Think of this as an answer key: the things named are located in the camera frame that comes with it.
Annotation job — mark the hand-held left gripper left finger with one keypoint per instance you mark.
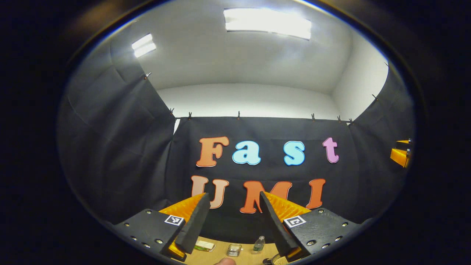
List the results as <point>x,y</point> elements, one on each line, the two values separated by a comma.
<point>197,224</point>

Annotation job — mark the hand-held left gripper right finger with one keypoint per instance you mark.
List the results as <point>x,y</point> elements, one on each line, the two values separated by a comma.
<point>274,224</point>

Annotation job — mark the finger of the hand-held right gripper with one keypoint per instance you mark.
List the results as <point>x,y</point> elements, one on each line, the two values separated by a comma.
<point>400,157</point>

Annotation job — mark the sandwich with lettuce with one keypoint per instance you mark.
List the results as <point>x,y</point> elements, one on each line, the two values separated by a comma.
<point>205,245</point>

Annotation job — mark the clear plastic water bottle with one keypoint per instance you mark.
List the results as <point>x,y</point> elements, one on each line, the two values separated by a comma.
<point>259,246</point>

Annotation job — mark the black backdrop cloth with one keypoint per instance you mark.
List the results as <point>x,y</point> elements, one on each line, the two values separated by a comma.
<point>110,147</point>

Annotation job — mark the small ceiling light panel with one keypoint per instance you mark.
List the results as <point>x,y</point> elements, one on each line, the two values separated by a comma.
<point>144,45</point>

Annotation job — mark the large ceiling light panel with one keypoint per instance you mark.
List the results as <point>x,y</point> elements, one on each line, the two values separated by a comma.
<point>266,23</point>

